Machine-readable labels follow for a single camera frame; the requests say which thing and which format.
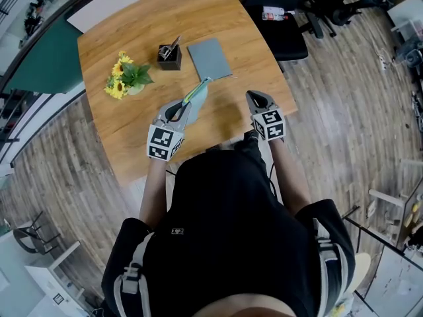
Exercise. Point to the black office chair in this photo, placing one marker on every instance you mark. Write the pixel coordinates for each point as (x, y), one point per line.
(340, 15)
(284, 38)

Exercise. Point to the metal binder clip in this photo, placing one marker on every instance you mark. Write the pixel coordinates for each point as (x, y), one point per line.
(165, 52)

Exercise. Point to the white power strip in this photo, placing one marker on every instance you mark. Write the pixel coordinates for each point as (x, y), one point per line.
(383, 63)

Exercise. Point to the person's black clothing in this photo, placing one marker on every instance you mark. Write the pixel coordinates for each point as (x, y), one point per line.
(224, 226)

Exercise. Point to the white side table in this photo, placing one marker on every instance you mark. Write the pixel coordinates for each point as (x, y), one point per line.
(43, 282)

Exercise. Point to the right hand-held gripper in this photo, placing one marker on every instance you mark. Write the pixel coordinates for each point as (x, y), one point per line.
(269, 124)

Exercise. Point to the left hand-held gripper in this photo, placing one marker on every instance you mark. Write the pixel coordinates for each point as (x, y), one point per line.
(162, 142)

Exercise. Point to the person's left forearm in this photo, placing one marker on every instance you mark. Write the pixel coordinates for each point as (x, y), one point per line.
(152, 190)

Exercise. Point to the green partition panel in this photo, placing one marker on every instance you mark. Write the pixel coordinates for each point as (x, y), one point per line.
(46, 58)

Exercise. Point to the person's right black shoe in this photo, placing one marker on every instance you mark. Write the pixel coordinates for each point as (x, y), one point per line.
(252, 135)

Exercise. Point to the white black-framed board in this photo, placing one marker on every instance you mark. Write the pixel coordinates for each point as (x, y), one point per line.
(396, 282)

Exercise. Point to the clear plastic bottle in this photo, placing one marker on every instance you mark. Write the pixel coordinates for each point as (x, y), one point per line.
(274, 16)

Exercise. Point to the black metal railing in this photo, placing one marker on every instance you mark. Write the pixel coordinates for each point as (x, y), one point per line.
(8, 140)

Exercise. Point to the person's head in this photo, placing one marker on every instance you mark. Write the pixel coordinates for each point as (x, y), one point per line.
(248, 309)

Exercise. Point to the grey notebook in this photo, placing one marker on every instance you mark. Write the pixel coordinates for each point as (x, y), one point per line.
(209, 59)

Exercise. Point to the potted artificial sunflower plant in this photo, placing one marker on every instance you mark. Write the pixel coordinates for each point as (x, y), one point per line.
(132, 74)

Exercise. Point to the black square pen holder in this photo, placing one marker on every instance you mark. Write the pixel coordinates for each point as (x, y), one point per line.
(170, 63)

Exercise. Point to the dark metal-frame chair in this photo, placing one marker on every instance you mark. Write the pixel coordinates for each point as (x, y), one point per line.
(23, 239)

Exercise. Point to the person's right forearm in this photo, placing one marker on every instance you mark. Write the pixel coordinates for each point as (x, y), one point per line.
(291, 177)

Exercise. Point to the white desk frame bar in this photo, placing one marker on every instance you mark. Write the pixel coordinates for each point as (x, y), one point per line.
(386, 197)

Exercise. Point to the white packet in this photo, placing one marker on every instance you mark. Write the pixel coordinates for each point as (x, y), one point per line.
(274, 9)

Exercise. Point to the white partition panel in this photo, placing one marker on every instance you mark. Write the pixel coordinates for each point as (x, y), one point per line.
(109, 5)

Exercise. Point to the light teal pencil pouch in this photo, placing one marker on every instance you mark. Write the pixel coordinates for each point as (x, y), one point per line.
(198, 106)

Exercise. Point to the round wooden stool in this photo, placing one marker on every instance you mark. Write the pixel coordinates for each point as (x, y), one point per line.
(363, 269)

